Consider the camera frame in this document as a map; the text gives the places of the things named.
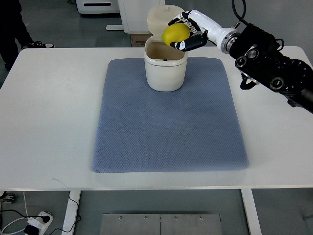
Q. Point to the white trash bin open lid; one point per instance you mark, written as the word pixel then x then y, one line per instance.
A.
pixel 165 66

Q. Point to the white power strip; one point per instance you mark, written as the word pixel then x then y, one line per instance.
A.
pixel 42 221

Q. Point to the black white sneaker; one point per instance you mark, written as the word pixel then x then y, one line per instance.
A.
pixel 39 44

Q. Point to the person in black clothes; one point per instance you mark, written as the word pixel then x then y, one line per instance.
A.
pixel 12 28

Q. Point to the white cabinet base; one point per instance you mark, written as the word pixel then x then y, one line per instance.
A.
pixel 133 14

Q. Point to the brown cardboard box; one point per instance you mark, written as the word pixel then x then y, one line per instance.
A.
pixel 139 40

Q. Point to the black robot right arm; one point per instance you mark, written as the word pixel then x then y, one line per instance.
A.
pixel 258 56

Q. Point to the white table leg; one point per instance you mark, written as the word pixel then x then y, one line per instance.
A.
pixel 251 212
pixel 71 216

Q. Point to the white machine with slot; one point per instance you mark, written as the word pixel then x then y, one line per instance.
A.
pixel 97 6

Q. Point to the left white table leg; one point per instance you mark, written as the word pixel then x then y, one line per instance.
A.
pixel 71 216

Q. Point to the yellow lemon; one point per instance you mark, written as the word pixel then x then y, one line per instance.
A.
pixel 175 33

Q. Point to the blue quilted cloth mat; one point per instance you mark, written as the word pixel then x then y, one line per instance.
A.
pixel 192 129

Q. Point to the right white table leg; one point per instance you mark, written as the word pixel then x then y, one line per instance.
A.
pixel 251 212

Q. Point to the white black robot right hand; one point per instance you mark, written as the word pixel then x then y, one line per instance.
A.
pixel 203 29

